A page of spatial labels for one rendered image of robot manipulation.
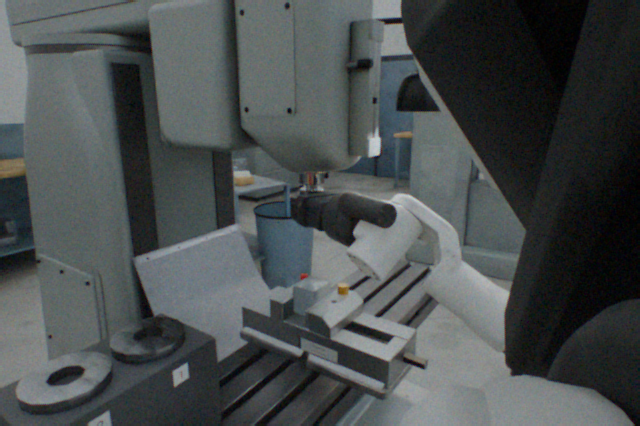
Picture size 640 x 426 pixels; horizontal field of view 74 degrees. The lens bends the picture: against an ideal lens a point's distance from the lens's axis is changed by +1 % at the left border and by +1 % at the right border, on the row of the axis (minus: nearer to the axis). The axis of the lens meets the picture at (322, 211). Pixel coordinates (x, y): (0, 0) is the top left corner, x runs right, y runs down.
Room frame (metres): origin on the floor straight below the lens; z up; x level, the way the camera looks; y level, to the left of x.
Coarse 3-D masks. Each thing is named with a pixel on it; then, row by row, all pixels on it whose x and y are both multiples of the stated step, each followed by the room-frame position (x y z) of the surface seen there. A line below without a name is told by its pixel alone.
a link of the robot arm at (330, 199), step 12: (324, 192) 0.75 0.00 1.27; (336, 192) 0.75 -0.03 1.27; (300, 204) 0.70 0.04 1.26; (312, 204) 0.69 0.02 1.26; (324, 204) 0.68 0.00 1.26; (336, 204) 0.64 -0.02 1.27; (300, 216) 0.70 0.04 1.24; (312, 216) 0.69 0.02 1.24; (324, 216) 0.65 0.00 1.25; (336, 216) 0.63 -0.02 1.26; (324, 228) 0.66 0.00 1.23; (336, 240) 0.64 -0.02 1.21
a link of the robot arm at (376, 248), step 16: (352, 192) 0.61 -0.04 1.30; (352, 208) 0.57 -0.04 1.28; (368, 208) 0.55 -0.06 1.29; (384, 208) 0.53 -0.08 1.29; (400, 208) 0.57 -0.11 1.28; (336, 224) 0.62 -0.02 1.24; (352, 224) 0.60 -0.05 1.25; (368, 224) 0.58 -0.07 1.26; (384, 224) 0.53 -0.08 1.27; (400, 224) 0.56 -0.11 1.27; (416, 224) 0.56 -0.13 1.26; (352, 240) 0.60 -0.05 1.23; (368, 240) 0.55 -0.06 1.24; (384, 240) 0.54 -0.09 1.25; (400, 240) 0.55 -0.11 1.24; (352, 256) 0.55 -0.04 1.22; (368, 256) 0.53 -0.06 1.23; (384, 256) 0.53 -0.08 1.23; (400, 256) 0.55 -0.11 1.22; (368, 272) 0.56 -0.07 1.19; (384, 272) 0.53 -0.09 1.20
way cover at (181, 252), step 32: (160, 256) 0.90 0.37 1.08; (192, 256) 0.96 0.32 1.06; (224, 256) 1.03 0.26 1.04; (160, 288) 0.86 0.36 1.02; (192, 288) 0.91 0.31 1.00; (224, 288) 0.97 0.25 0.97; (256, 288) 1.03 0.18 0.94; (192, 320) 0.86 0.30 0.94; (224, 320) 0.90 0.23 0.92; (224, 352) 0.83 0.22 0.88
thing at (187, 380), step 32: (160, 320) 0.52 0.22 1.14; (96, 352) 0.44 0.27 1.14; (128, 352) 0.44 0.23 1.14; (160, 352) 0.45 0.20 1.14; (192, 352) 0.47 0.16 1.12; (32, 384) 0.39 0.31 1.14; (64, 384) 0.40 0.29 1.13; (96, 384) 0.38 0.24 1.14; (128, 384) 0.40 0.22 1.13; (160, 384) 0.43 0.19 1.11; (192, 384) 0.46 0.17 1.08; (0, 416) 0.36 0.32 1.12; (32, 416) 0.35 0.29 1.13; (64, 416) 0.35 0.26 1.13; (96, 416) 0.36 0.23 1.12; (128, 416) 0.39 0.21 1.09; (160, 416) 0.42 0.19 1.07; (192, 416) 0.46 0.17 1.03
